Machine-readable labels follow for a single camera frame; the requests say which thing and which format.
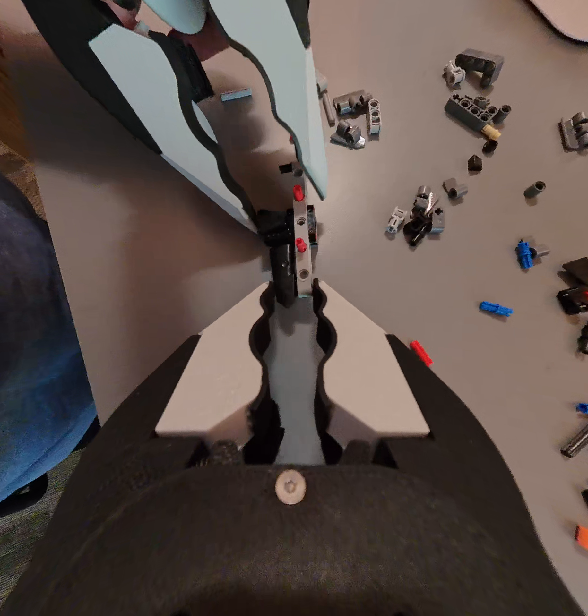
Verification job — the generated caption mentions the dark grey angled lego beam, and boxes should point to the dark grey angled lego beam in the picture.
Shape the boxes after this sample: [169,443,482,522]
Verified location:
[445,94,499,131]

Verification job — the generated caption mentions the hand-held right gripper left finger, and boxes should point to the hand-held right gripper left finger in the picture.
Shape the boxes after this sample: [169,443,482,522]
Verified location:
[157,282,277,463]

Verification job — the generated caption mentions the long light grey lego beam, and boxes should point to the long light grey lego beam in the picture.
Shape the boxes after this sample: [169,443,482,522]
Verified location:
[278,161,316,301]

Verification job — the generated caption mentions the cluster of grey lego connectors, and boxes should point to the cluster of grey lego connectors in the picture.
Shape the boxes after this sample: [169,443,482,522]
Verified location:
[316,75,383,150]

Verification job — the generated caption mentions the blue pin with grey connector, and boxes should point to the blue pin with grey connector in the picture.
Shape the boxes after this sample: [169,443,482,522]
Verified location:
[515,238,550,269]

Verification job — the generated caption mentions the cluster of dark lego connectors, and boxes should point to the cluster of dark lego connectors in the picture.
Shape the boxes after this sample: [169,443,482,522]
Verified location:
[404,185,447,247]

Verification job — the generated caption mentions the dark grey curved lego brick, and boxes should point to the dark grey curved lego brick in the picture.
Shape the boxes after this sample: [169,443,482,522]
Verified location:
[456,50,506,87]

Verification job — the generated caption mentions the person's blue clothing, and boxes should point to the person's blue clothing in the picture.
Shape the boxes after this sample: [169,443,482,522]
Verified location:
[0,162,100,511]

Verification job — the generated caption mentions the grey double lego connector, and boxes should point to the grey double lego connector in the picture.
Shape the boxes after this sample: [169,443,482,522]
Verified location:
[559,113,588,152]

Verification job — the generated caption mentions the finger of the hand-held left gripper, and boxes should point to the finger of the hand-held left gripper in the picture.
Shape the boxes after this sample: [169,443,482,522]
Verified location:
[206,0,330,200]
[87,24,268,236]

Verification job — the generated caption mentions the black angled lego piece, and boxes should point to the black angled lego piece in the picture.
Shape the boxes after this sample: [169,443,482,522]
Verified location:
[270,246,300,309]

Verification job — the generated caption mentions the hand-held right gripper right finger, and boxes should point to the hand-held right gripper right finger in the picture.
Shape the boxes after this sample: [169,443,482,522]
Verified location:
[316,280,431,463]

